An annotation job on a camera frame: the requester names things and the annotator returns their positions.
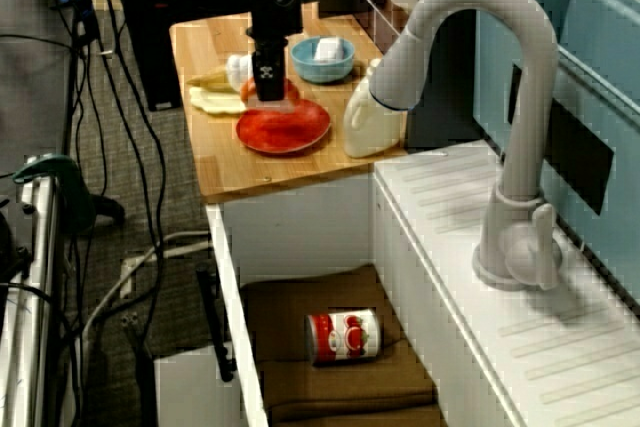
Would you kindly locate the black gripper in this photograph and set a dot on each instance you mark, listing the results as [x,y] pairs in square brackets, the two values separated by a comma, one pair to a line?
[272,22]

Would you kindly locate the toy salmon sushi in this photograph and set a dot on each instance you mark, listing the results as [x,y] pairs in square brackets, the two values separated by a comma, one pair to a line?
[246,89]

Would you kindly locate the toy ice cream cone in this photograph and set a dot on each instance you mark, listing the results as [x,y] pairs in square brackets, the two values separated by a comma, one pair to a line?
[210,81]

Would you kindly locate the white plastic bottle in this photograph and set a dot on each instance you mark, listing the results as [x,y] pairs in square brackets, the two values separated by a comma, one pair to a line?
[370,132]

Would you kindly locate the light blue bowl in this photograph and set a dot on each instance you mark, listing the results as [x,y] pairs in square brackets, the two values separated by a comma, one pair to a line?
[320,74]

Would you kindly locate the red round plate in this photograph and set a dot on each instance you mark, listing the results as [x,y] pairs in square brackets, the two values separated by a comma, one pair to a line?
[285,134]

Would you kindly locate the cream scalloped plate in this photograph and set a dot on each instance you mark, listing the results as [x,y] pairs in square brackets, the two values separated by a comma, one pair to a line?
[215,103]

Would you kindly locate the white textured sponge toy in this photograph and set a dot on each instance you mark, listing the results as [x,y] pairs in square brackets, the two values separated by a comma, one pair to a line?
[330,49]

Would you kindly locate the white toy sink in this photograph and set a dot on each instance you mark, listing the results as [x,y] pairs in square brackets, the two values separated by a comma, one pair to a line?
[450,227]

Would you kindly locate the grey toy faucet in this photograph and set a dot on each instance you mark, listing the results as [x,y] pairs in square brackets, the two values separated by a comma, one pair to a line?
[525,147]

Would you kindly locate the brown folded cloth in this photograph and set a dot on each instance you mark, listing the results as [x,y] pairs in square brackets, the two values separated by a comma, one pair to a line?
[350,392]

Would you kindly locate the light blue plastic crate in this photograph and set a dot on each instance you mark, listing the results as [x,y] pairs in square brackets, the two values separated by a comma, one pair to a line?
[590,22]

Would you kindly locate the aluminium frame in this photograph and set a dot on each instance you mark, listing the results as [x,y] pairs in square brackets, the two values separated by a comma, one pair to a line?
[40,297]

